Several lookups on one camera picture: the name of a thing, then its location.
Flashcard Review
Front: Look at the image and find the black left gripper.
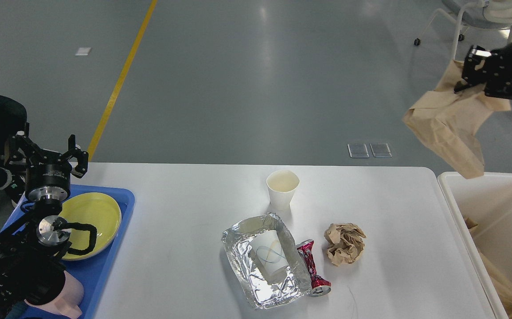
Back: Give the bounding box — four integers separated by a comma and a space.
9, 123, 89, 202

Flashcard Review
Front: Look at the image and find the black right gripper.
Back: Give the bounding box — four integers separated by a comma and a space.
453, 43, 512, 100

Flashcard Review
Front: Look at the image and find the yellow plastic plate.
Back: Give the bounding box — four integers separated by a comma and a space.
59, 192, 122, 261

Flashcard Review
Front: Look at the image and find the pink mug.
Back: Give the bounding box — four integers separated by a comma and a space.
24, 271, 84, 319

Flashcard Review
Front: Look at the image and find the brown paper bag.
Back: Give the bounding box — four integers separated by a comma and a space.
463, 217, 512, 319
403, 60, 511, 179

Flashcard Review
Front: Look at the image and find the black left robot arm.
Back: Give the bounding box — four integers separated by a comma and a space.
0, 123, 97, 319

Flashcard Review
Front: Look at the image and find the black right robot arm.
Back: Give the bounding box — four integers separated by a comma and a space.
453, 43, 512, 100

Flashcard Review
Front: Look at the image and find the white rolling chair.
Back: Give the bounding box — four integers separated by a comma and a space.
413, 0, 512, 60

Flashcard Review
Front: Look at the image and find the white floor label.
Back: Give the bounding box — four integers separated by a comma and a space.
75, 48, 92, 56

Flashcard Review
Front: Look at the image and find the white plastic bin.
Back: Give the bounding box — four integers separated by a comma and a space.
438, 172, 512, 319

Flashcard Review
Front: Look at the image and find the transparent floor plate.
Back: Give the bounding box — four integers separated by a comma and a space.
370, 143, 392, 158
347, 143, 370, 158

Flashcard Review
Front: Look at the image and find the crumpled brown paper ball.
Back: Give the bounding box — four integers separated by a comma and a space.
324, 223, 367, 266

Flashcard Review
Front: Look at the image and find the white paper cup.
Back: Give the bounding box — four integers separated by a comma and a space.
266, 170, 300, 211

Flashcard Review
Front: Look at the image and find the aluminium foil tray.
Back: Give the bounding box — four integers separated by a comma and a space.
221, 214, 311, 309

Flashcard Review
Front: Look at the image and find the crushed red can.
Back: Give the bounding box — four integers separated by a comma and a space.
296, 239, 332, 297

